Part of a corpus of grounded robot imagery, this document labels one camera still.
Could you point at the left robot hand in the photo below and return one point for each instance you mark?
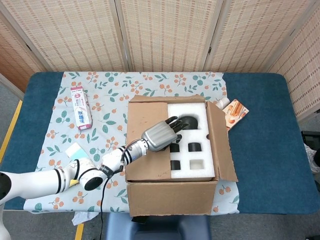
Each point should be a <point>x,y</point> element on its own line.
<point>160,137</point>

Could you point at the large brown cardboard box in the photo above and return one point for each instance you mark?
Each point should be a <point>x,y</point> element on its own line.
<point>170,200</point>

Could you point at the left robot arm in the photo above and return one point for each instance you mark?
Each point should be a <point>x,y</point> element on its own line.
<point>37,180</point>

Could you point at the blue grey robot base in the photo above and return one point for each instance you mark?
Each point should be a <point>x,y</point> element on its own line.
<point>162,230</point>

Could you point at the black ceramic cup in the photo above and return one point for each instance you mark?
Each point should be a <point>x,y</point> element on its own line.
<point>175,148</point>
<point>195,147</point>
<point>175,165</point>

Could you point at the black ceramic teapot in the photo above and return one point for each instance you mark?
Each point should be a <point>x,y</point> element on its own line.
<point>193,122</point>

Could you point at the white foam insert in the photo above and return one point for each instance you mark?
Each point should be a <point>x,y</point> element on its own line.
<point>200,156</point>

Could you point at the small white bottle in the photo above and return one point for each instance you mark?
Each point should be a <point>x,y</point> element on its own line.
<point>222,102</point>

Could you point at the floral tablecloth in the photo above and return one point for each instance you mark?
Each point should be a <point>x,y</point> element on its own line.
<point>112,82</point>

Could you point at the orange snack box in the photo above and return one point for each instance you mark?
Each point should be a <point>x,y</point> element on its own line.
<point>236,110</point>

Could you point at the pink white snack packet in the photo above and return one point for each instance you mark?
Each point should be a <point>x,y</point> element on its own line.
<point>81,110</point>

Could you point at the yellow sponge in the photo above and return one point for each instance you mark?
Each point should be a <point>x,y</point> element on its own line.
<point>73,183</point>

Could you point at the woven bamboo folding screen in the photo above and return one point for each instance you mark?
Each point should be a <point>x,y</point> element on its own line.
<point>162,32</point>

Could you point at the black equipment box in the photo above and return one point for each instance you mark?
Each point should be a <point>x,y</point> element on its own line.
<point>310,138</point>

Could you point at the white plastic bag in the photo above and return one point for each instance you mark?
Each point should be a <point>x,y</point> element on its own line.
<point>312,160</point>

